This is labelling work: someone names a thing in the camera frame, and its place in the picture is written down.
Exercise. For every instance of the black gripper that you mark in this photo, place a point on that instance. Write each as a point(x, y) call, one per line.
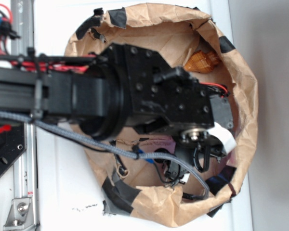
point(196, 114)

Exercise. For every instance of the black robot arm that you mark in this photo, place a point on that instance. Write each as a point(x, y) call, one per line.
point(124, 86)

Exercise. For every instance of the brown paper bag bin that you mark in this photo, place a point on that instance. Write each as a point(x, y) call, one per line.
point(175, 32)

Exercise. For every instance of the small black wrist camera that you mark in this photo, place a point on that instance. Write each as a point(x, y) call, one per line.
point(171, 173)

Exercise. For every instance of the aluminium extrusion rail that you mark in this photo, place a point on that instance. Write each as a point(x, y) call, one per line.
point(24, 169)

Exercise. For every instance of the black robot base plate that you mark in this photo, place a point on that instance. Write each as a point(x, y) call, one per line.
point(12, 145)

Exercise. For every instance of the metal corner bracket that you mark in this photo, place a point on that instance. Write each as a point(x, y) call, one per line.
point(20, 217)

